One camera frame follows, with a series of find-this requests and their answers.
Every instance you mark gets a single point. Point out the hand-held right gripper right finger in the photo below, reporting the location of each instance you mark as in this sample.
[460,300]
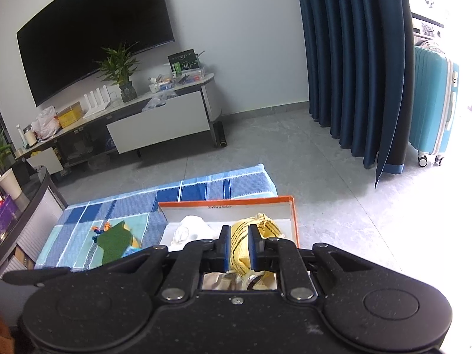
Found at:
[254,247]

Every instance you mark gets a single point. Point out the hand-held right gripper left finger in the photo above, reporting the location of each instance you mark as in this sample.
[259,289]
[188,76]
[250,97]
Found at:
[225,247]

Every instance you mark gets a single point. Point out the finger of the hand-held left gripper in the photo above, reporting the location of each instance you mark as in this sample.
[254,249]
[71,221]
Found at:
[37,276]

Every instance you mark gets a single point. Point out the yellow striped cloth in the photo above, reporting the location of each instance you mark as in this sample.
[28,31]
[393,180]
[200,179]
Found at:
[239,243]

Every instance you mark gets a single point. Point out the orange-rimmed cardboard box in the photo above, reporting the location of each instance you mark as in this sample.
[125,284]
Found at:
[221,214]

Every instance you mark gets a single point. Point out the white face mask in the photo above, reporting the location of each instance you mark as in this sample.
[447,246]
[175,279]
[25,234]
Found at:
[191,228]

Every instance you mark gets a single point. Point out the blue checked blanket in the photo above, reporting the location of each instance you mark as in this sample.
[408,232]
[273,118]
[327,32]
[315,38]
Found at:
[206,191]

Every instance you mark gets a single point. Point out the small colourful toys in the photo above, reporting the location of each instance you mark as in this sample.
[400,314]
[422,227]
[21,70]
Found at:
[99,229]

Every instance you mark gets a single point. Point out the green and yellow sponge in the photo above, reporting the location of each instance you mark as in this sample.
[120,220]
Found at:
[114,245]

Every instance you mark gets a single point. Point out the black coffee table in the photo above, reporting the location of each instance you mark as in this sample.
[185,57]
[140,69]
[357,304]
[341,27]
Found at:
[40,191]

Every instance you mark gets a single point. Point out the white paper cup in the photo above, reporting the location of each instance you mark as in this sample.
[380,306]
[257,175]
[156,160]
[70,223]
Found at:
[11,188]

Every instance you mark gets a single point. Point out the black box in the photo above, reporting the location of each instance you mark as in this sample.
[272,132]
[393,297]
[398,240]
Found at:
[26,171]

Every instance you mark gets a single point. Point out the black roll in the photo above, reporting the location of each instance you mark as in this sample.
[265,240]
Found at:
[219,134]

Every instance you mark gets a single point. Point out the white storage box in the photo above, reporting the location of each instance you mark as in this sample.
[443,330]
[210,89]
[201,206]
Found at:
[46,160]

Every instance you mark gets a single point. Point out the green leafy potted plant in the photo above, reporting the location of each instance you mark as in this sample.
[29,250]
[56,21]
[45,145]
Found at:
[3,151]

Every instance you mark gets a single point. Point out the white jar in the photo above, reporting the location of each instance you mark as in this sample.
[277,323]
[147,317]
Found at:
[31,137]

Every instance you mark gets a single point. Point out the white drawer front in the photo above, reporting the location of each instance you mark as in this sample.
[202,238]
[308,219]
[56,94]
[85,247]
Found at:
[162,121]

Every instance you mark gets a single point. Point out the white tube bottle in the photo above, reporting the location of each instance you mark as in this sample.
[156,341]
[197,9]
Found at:
[21,136]

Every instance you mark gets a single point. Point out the white and dark television stand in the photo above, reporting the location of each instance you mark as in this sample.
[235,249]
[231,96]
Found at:
[212,96]

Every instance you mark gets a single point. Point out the white plastic bag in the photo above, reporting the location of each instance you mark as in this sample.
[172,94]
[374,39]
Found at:
[46,123]

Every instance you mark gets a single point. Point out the clear plastic bag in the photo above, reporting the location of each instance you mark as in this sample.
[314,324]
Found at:
[158,101]

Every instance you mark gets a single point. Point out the yellow box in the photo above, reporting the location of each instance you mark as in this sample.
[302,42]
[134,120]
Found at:
[70,114]

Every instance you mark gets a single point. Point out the clear tray of small things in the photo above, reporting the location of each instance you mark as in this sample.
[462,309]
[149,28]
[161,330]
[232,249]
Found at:
[173,81]

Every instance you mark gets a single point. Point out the white router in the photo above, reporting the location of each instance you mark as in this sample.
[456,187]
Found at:
[96,101]

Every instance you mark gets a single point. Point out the green box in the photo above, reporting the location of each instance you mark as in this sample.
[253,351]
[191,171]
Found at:
[184,62]

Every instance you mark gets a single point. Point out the potted plant in dark vase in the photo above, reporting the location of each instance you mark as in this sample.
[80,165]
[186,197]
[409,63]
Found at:
[120,66]

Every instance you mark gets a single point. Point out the dark blue curtain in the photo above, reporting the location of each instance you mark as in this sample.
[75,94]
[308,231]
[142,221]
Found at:
[354,62]

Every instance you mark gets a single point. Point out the teal suitcase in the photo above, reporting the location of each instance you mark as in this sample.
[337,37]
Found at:
[435,99]

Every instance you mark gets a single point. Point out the white appliance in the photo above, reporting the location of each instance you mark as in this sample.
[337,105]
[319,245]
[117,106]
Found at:
[427,7]

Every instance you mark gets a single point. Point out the black wall television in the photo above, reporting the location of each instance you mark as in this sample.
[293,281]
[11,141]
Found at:
[92,25]

